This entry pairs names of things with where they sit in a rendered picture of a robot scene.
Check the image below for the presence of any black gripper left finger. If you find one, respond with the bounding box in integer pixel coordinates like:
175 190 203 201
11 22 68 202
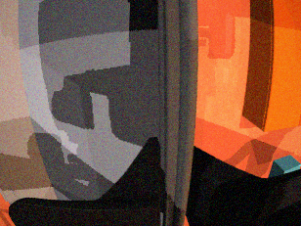
8 136 161 226

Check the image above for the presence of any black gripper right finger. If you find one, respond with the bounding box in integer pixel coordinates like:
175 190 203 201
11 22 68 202
186 147 301 226

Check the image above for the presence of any teal cube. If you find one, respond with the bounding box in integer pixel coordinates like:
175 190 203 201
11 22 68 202
269 154 301 179

